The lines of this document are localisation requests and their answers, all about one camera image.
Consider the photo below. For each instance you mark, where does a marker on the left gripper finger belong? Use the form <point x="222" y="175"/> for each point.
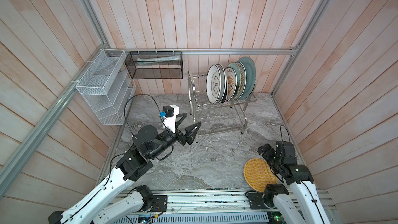
<point x="191" y="132"/>
<point x="179" y="119"/>

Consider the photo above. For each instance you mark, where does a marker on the mint plate with flower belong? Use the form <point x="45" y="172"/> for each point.
<point x="235" y="67"/>

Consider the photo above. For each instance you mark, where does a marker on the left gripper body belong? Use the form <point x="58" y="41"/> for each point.
<point x="167" y="138"/>

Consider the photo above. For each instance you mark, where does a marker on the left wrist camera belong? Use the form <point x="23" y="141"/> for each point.
<point x="168" y="116"/>

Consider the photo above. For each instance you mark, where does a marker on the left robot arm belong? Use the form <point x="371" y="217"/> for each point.
<point x="148" y="144"/>

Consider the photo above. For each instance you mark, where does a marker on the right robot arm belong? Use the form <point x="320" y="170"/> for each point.
<point x="297" y="200"/>

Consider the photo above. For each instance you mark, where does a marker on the white plate black outline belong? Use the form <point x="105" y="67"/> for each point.
<point x="213" y="84"/>

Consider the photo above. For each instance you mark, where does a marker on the black mesh basket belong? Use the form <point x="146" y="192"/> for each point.
<point x="154" y="64"/>

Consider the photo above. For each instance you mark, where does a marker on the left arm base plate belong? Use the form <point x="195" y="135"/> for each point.
<point x="157" y="203"/>

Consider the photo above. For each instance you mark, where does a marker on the white plate dark lettered rim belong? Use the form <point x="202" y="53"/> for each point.
<point x="223" y="87"/>

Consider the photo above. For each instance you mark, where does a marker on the yellow woven plate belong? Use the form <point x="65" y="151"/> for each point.
<point x="258" y="174"/>

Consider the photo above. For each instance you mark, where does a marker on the aluminium frame rail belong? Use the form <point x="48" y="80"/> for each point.
<point x="221" y="51"/>

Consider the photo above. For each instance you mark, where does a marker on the orange sunburst plate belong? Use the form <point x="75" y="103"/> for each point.
<point x="242" y="84"/>
<point x="232" y="82"/>

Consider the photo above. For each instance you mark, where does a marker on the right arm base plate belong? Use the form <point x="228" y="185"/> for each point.
<point x="258" y="200"/>

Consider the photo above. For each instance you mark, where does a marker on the white wire shelf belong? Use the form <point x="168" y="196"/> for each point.
<point x="106" y="88"/>

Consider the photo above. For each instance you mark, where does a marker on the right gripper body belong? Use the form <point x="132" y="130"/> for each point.
<point x="278" y="161"/>

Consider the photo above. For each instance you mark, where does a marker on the grey-green plate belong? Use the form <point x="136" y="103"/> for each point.
<point x="250" y="69"/>

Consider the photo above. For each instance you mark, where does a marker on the chrome dish rack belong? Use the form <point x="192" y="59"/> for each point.
<point x="216" y="118"/>

